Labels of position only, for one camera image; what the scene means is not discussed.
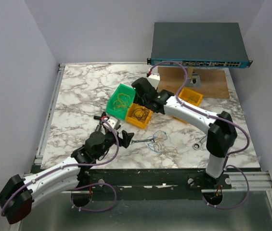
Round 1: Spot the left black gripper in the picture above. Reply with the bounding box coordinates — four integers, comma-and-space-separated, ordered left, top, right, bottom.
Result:
95, 125, 134, 159

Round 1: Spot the thin dark purple wire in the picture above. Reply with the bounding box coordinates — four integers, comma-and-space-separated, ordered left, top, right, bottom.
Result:
130, 107, 151, 123

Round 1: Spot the yellow wire with bands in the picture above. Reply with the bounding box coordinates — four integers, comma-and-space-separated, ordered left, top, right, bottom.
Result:
111, 92, 131, 112

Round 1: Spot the cable bundle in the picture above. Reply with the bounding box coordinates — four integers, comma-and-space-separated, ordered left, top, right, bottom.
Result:
145, 131, 179, 157

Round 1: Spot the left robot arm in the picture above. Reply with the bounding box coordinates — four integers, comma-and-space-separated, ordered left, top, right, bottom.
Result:
0, 130, 134, 224

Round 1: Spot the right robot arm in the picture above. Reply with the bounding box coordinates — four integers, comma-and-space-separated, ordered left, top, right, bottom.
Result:
131, 77, 237, 189

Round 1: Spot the open-end silver wrench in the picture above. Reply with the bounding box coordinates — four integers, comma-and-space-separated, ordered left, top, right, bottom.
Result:
130, 138, 155, 144

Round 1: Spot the yellow bin beside green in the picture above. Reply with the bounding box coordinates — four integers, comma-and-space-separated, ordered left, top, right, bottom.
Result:
125, 103, 153, 129

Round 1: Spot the green plastic bin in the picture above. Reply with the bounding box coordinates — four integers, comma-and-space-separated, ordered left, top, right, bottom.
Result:
106, 84, 135, 120

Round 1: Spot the black T-shaped tool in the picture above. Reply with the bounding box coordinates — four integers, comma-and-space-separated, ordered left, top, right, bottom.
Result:
93, 115, 103, 131

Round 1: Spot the yellow bin right side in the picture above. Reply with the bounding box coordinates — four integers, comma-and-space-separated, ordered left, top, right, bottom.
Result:
174, 87, 204, 125

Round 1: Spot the wooden board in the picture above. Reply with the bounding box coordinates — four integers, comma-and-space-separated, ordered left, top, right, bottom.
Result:
157, 66, 230, 99

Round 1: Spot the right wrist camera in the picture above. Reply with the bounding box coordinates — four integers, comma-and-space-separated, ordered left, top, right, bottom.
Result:
146, 70, 160, 88

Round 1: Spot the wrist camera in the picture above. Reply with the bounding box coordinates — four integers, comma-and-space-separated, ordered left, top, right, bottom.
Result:
146, 70, 160, 88
102, 116, 120, 131

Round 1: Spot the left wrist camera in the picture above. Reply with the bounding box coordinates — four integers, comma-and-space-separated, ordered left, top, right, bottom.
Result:
102, 116, 120, 131

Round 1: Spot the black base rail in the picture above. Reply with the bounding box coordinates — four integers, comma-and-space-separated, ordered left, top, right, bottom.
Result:
67, 169, 231, 201

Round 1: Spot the grey stand bracket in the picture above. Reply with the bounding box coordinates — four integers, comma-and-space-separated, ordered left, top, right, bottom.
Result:
185, 67, 201, 88

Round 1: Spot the network switch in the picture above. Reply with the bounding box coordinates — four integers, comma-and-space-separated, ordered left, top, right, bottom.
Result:
147, 22, 252, 68

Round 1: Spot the ratchet ring wrench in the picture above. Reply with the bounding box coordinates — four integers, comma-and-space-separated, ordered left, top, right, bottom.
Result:
193, 135, 207, 150

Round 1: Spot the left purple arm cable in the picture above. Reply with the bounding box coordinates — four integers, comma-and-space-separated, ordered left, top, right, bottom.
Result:
0, 117, 120, 217

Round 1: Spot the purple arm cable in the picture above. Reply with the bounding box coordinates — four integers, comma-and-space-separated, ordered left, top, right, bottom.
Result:
147, 60, 251, 209
0, 117, 120, 217

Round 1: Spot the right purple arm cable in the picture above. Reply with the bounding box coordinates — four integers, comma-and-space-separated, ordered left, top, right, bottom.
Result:
147, 60, 251, 209

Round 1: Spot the aluminium frame rail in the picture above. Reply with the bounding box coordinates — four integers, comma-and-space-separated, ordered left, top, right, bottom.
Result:
8, 63, 272, 231

